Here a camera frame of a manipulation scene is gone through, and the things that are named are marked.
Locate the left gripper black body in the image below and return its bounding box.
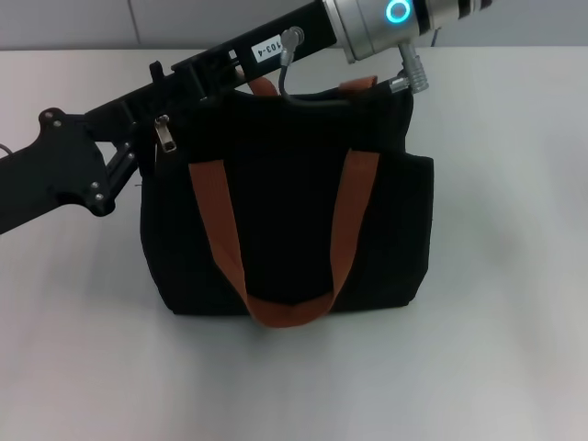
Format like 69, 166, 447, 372
0, 107, 115, 236

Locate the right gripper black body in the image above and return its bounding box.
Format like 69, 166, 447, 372
171, 1, 346, 100

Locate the black bag with brown handles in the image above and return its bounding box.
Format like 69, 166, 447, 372
139, 59, 435, 330

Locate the right gripper grey cable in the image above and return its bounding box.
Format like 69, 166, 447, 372
277, 26, 432, 109

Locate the silver metal zipper pull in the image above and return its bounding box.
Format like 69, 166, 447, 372
154, 114, 179, 153

